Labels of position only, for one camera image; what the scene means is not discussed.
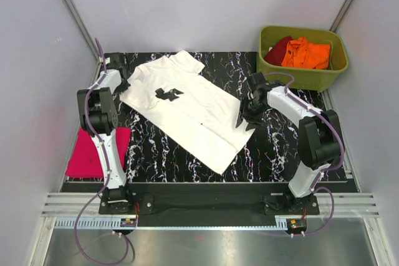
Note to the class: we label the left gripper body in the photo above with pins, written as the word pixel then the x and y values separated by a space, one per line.
pixel 123 86

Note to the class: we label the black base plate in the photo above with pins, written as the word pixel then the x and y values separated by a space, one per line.
pixel 206 205

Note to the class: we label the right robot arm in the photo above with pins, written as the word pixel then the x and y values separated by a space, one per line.
pixel 320 145

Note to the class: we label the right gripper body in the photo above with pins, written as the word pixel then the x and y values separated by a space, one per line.
pixel 251 111

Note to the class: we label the olive green plastic bin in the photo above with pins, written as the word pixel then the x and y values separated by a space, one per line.
pixel 307 79

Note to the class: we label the orange t-shirt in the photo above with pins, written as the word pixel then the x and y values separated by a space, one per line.
pixel 302 54

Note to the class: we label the folded pink t-shirt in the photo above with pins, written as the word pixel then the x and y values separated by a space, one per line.
pixel 85 163

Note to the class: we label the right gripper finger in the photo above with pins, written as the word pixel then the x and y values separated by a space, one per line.
pixel 240 120
pixel 252 126

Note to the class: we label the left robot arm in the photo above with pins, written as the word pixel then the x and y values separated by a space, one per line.
pixel 99 119

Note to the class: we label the white printed t-shirt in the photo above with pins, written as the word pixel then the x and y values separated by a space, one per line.
pixel 201 117

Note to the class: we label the dark red t-shirt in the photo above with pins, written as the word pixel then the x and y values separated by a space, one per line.
pixel 276 55

